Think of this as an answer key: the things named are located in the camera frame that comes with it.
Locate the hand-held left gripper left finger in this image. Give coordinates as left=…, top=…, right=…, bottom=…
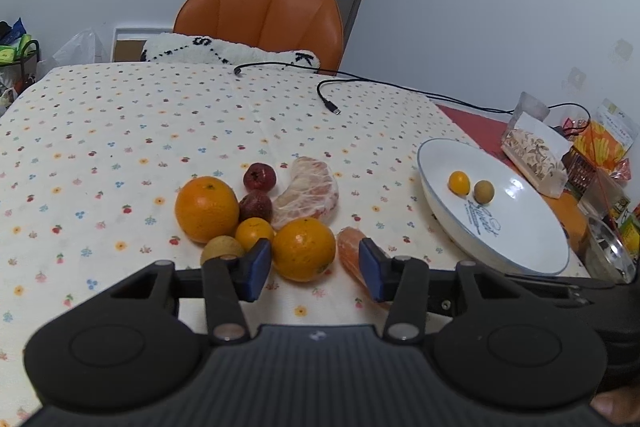
left=106, top=238, right=274, bottom=346

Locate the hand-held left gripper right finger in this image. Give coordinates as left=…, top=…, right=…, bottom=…
left=358, top=237, right=522, bottom=345

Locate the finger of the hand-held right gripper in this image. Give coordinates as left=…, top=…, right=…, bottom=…
left=502, top=274, right=619, bottom=306

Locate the orange grapefruit segment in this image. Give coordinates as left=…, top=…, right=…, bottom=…
left=336, top=227, right=393, bottom=310

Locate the medium orange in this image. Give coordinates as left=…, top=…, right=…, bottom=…
left=271, top=217, right=337, bottom=283

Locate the large orange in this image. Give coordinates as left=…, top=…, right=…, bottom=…
left=174, top=175, right=240, bottom=244

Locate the white plate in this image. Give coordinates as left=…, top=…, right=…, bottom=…
left=417, top=138, right=571, bottom=277

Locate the person's right hand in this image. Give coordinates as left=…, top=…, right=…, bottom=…
left=591, top=390, right=640, bottom=426

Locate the small mandarin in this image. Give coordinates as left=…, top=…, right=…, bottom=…
left=235, top=217, right=276, bottom=254

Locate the dark red hawthorn fruit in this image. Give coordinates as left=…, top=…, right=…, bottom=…
left=243, top=162, right=275, bottom=192
left=238, top=190, right=273, bottom=224

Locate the pale peeled pomelo segment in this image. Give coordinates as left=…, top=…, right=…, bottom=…
left=270, top=156, right=340, bottom=230

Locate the yellow kumquat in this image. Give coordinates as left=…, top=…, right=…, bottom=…
left=447, top=170, right=471, bottom=196

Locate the floral tissue box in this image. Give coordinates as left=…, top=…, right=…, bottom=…
left=501, top=111, right=573, bottom=198

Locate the yellow snack packet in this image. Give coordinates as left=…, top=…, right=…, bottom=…
left=575, top=99, right=640, bottom=172

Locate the red and orange mat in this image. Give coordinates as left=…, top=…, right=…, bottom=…
left=435, top=104, right=591, bottom=258

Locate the dotted white tablecloth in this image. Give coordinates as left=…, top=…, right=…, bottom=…
left=0, top=62, right=501, bottom=427

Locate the white fluffy pillow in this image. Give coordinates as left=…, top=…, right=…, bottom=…
left=140, top=33, right=321, bottom=68

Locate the white framed cork board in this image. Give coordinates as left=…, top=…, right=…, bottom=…
left=112, top=27, right=173, bottom=62

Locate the orange leather chair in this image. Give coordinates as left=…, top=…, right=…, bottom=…
left=172, top=0, right=346, bottom=75

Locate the white plastic bag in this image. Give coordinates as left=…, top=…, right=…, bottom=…
left=52, top=27, right=108, bottom=68

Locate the green packet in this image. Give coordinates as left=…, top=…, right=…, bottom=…
left=0, top=34, right=32, bottom=64

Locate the black cable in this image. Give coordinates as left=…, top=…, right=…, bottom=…
left=316, top=78, right=592, bottom=128
left=233, top=62, right=516, bottom=114

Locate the black wire rack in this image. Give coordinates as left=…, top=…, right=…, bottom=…
left=0, top=38, right=41, bottom=98

